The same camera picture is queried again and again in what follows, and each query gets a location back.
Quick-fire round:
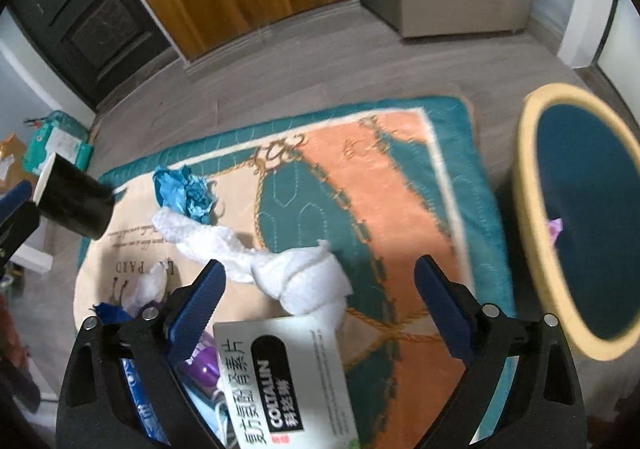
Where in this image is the small white tissue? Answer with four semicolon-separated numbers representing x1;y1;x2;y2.
120;261;173;315

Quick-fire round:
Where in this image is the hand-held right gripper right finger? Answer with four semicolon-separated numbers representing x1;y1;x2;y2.
415;255;586;449

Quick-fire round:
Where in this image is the blue bucket with yellow rim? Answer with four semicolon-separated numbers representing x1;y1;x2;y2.
511;83;640;362

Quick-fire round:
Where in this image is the dark entry door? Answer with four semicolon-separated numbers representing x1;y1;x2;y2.
7;0;181;112

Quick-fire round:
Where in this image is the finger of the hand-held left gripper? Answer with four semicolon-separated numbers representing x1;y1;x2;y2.
0;180;42;270

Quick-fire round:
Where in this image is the teal orange printed mat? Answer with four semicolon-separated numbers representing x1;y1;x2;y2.
74;96;518;449

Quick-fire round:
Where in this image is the teal diaper pack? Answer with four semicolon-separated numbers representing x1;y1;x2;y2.
22;110;96;174

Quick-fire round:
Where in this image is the large white tissue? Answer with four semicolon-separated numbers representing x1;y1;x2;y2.
151;208;353;330

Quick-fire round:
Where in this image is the black cup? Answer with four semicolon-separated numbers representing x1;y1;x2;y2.
34;153;115;240

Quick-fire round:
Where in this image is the white medicine box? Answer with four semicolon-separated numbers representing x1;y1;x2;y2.
213;316;361;449

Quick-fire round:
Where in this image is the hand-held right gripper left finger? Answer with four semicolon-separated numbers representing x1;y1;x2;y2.
56;260;226;449

